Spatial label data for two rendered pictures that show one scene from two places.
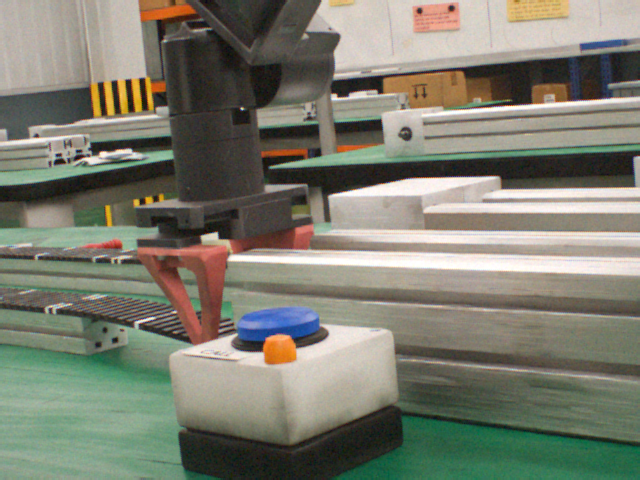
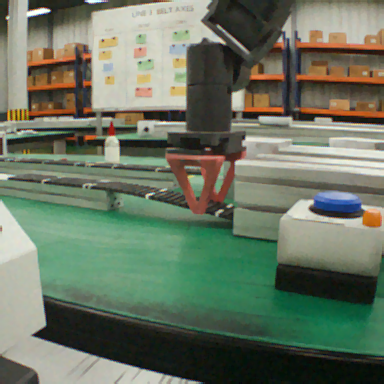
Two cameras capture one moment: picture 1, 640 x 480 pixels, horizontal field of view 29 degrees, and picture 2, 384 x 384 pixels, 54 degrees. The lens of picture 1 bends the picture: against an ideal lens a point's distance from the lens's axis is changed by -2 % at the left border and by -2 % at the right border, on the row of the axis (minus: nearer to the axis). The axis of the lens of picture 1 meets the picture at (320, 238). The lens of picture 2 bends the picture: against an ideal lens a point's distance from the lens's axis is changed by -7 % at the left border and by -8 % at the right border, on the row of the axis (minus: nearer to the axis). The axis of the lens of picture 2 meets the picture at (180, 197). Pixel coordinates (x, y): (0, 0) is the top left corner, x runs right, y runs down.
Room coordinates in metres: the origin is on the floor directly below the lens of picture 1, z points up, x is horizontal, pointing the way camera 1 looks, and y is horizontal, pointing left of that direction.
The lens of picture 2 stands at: (0.33, 0.23, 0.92)
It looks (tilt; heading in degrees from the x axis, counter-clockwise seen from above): 12 degrees down; 344
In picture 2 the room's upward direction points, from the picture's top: straight up
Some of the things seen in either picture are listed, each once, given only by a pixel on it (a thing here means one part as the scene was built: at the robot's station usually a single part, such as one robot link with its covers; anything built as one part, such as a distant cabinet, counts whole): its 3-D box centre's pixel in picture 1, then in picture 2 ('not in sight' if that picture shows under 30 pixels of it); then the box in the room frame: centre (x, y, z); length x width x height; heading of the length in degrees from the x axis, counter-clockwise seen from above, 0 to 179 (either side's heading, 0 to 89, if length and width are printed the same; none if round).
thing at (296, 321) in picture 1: (279, 332); (337, 206); (0.59, 0.02, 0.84); 0.04 x 0.04 x 0.02
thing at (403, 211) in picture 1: (411, 250); (256, 168); (0.93, -0.07, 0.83); 0.12 x 0.09 x 0.10; 137
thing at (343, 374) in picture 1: (298, 392); (334, 241); (0.59, 0.02, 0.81); 0.10 x 0.08 x 0.06; 137
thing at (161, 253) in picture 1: (213, 279); (203, 174); (0.79, 0.07, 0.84); 0.07 x 0.07 x 0.09; 46
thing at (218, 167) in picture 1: (218, 167); (209, 116); (0.80, 0.06, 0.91); 0.10 x 0.07 x 0.07; 136
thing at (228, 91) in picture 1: (214, 73); (211, 67); (0.81, 0.06, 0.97); 0.07 x 0.06 x 0.07; 141
